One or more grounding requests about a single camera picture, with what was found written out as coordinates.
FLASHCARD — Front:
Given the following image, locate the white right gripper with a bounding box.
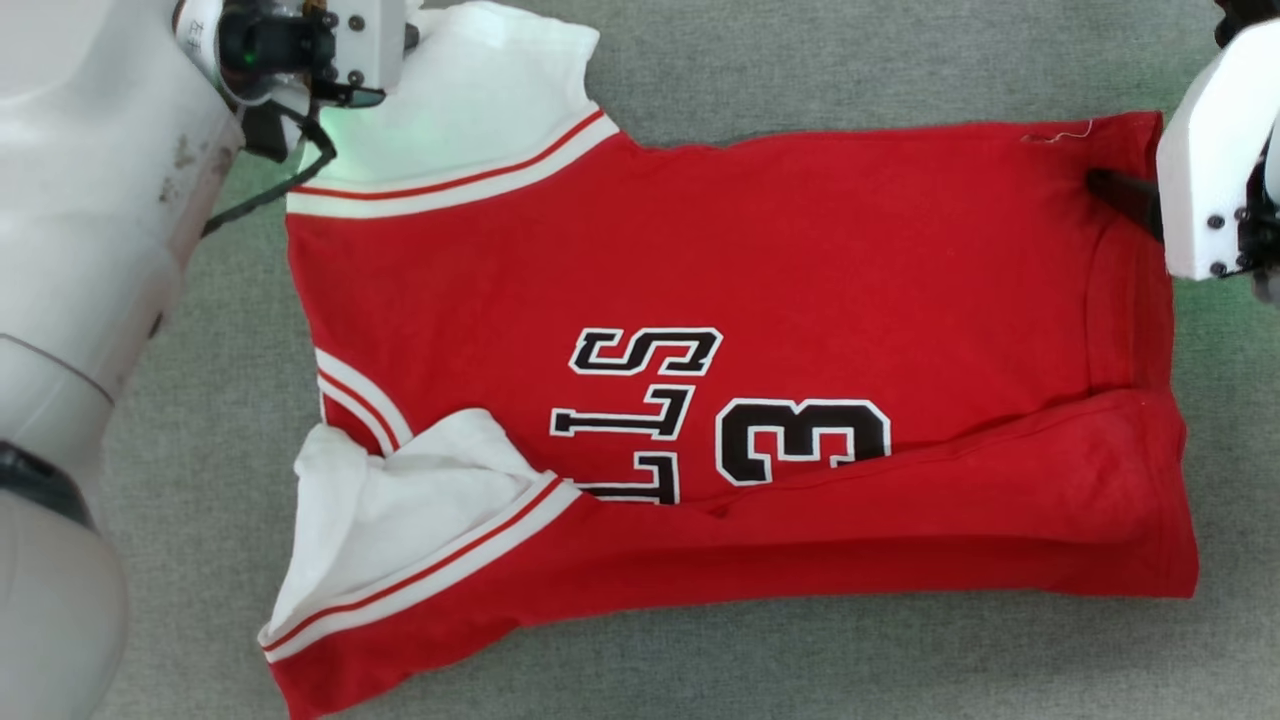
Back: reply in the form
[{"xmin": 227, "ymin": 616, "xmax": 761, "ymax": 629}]
[{"xmin": 1085, "ymin": 20, "xmax": 1280, "ymax": 283}]

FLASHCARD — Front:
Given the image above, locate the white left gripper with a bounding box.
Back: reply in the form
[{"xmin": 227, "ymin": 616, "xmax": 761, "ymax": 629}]
[{"xmin": 312, "ymin": 0, "xmax": 409, "ymax": 109}]

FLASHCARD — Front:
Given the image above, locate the red and white basketball jersey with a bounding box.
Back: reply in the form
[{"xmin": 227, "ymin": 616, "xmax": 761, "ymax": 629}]
[{"xmin": 258, "ymin": 0, "xmax": 1199, "ymax": 720}]

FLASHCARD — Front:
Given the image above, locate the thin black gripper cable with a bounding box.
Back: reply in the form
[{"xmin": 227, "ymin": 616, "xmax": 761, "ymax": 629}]
[{"xmin": 200, "ymin": 98, "xmax": 338, "ymax": 239}]

